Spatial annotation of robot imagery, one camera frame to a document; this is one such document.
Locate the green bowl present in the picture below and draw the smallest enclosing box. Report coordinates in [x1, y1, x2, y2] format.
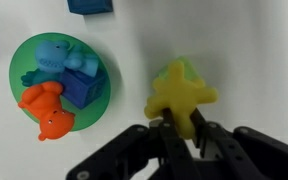
[9, 33, 111, 131]

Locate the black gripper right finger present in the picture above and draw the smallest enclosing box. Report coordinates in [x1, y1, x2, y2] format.
[191, 109, 254, 180]

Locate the lime green block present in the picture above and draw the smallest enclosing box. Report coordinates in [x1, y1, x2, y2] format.
[152, 56, 206, 90]

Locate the dark blue cube block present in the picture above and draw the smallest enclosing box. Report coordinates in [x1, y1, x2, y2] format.
[67, 0, 113, 15]

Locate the yellow star-shaped rubber toy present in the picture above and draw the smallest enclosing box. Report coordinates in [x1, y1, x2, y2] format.
[144, 60, 218, 139]

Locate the orange hippo toy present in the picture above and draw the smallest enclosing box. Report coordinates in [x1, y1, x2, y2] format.
[18, 81, 75, 141]

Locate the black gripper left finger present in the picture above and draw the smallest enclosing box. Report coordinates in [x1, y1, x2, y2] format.
[162, 109, 198, 180]

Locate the blue block in bowl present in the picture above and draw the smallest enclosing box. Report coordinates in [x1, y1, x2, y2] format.
[60, 69, 107, 109]

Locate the light blue dinosaur toy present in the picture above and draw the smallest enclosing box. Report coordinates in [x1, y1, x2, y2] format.
[21, 40, 99, 87]

